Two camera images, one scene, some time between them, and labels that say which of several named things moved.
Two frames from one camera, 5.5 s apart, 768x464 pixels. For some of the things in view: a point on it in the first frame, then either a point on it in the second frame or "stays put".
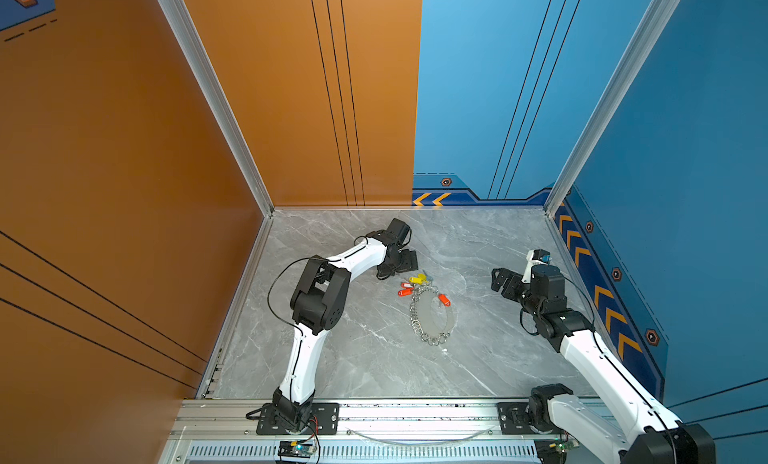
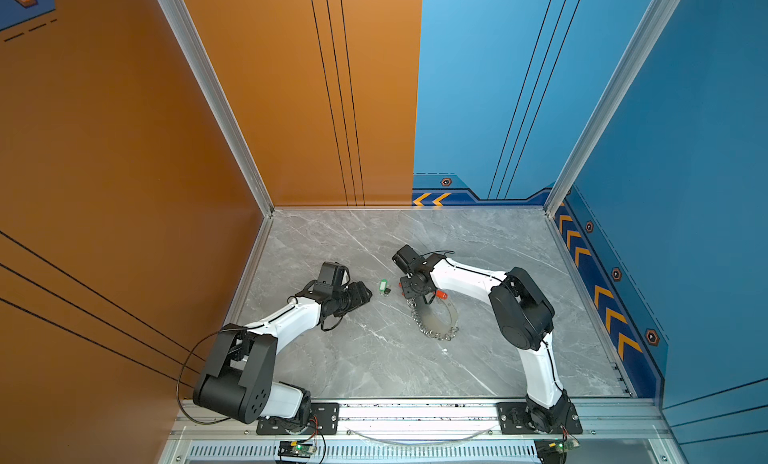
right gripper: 513,281 to 405,291
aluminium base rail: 223,431 stays put
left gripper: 410,264 to 359,296
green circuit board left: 299,449 stays put
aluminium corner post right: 657,15 stays put
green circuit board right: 553,450 stays put
